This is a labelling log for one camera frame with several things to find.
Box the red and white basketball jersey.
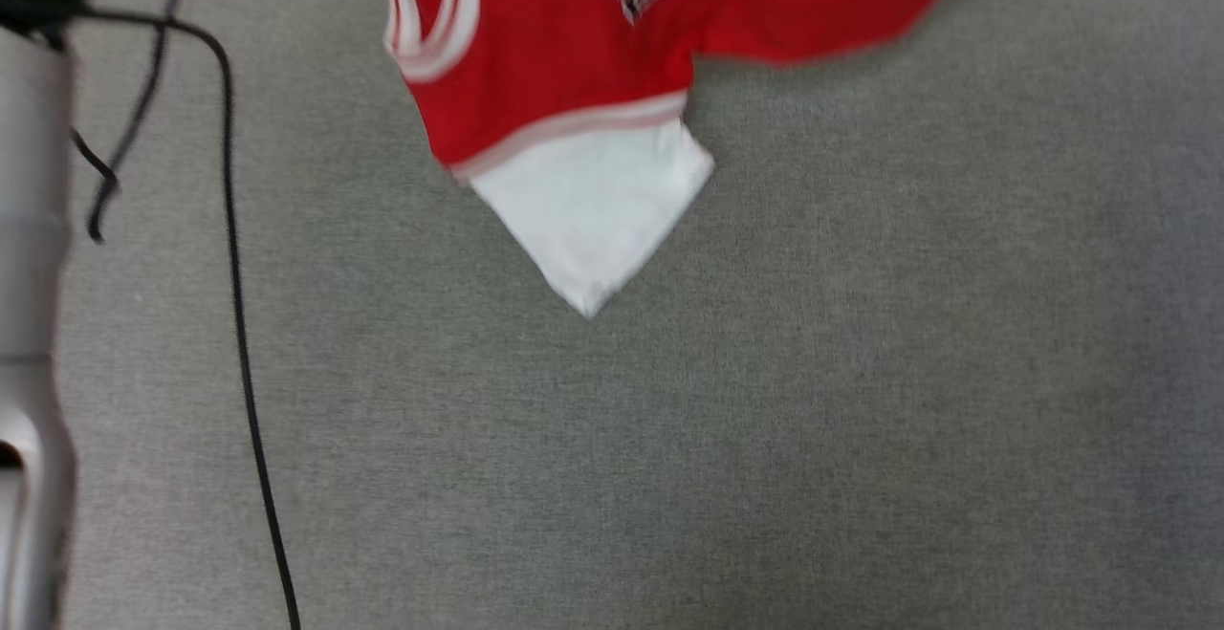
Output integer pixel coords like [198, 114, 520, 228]
[380, 0, 1005, 319]

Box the grey upholstered ottoman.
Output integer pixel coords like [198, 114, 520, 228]
[0, 0, 1224, 630]

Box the long black left arm cable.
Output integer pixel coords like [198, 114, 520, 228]
[67, 4, 303, 630]

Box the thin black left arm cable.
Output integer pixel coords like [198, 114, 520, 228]
[69, 0, 185, 245]

